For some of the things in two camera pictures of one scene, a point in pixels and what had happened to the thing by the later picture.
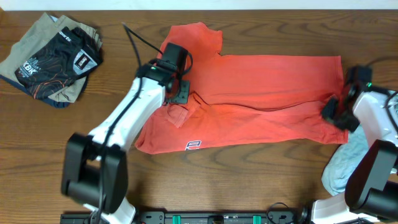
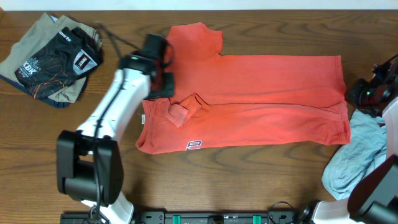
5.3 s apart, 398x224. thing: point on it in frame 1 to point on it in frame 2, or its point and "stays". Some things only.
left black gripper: (183, 99) to (168, 90)
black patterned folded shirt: (68, 58) stays
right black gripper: (326, 113) to (352, 94)
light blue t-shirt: (342, 161) stays
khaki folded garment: (43, 30) stays
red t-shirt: (242, 101) stays
